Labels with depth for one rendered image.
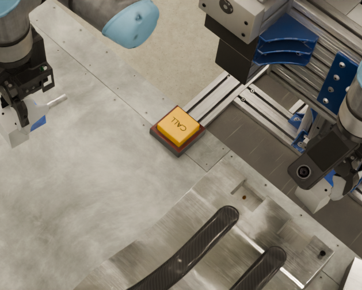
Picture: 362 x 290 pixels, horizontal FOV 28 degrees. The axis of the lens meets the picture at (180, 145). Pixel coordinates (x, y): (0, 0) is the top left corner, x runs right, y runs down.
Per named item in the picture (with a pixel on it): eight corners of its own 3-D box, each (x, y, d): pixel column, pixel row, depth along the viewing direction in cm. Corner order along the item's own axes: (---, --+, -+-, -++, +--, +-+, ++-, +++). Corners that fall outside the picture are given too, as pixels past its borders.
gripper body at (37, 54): (56, 90, 120) (50, 46, 110) (11, 115, 117) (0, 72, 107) (31, 58, 123) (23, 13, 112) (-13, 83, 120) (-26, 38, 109)
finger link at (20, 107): (34, 128, 120) (21, 91, 114) (26, 133, 120) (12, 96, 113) (20, 112, 123) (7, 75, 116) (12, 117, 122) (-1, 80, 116)
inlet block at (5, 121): (58, 95, 135) (57, 78, 130) (73, 113, 133) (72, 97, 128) (-3, 129, 130) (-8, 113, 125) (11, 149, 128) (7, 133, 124)
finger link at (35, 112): (58, 129, 126) (46, 92, 119) (29, 147, 124) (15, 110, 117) (49, 119, 128) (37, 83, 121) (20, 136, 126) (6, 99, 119)
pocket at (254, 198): (243, 186, 134) (246, 176, 131) (265, 204, 132) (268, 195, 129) (227, 201, 132) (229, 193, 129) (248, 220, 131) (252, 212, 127)
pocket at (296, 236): (288, 224, 131) (292, 216, 128) (311, 243, 129) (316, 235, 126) (272, 240, 129) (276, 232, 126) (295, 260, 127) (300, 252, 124)
